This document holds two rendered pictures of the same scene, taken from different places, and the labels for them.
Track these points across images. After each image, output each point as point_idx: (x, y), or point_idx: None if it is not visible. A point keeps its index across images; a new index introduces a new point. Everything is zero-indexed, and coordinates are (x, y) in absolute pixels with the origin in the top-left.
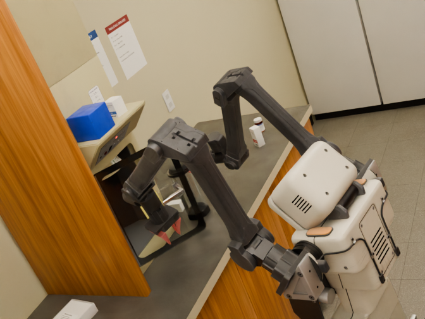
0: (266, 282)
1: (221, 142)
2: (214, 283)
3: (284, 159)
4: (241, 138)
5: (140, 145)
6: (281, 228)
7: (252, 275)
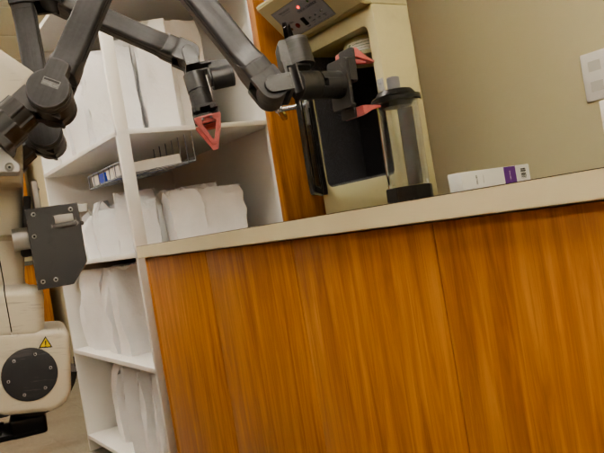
0: (355, 381)
1: (276, 53)
2: (236, 244)
3: (503, 209)
4: (221, 48)
5: None
6: (448, 358)
7: (324, 327)
